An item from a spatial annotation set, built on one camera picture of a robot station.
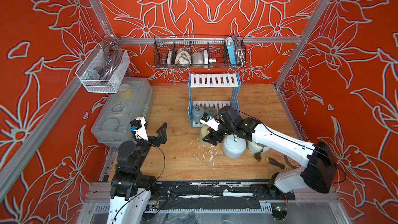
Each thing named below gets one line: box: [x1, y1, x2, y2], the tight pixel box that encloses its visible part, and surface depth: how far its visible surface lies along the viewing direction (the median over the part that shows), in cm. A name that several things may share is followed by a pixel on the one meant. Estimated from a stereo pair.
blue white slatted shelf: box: [188, 73, 242, 129], surface depth 109 cm
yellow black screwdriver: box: [265, 156, 291, 172], surface depth 83 cm
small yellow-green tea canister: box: [199, 124, 211, 145], surface depth 75 cm
